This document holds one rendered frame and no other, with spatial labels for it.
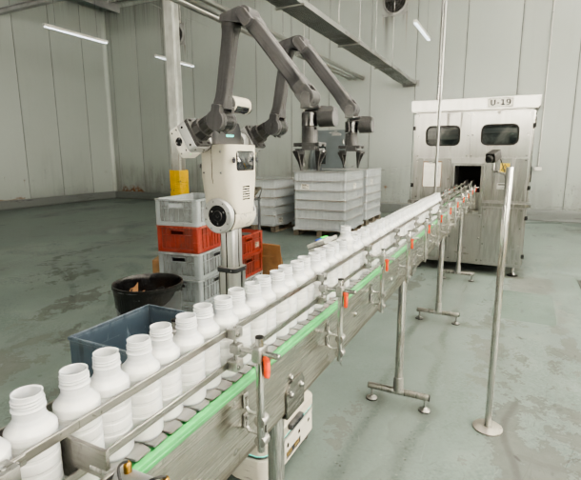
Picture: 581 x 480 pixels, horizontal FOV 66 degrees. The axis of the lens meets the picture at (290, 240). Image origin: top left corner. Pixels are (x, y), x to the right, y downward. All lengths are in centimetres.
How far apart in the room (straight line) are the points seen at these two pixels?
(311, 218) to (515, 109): 387
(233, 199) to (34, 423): 146
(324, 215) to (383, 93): 473
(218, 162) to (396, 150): 987
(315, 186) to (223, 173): 612
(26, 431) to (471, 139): 557
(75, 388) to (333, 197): 740
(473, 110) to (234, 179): 430
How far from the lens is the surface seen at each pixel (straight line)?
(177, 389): 83
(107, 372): 72
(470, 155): 585
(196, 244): 368
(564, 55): 1154
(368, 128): 201
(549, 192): 1139
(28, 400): 65
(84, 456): 69
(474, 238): 593
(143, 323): 162
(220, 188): 198
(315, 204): 806
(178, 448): 83
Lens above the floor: 145
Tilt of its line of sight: 11 degrees down
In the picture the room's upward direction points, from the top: straight up
